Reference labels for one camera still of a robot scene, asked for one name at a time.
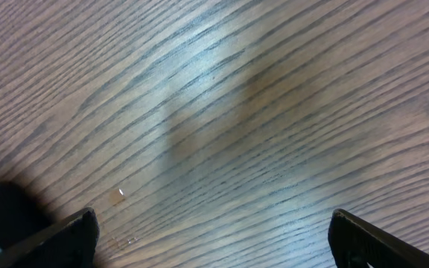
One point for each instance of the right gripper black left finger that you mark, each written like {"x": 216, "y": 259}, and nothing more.
{"x": 69, "y": 243}

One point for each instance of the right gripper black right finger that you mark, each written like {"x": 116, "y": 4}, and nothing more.
{"x": 357, "y": 243}

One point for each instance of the black water-filled tray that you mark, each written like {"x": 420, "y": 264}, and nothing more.
{"x": 20, "y": 216}

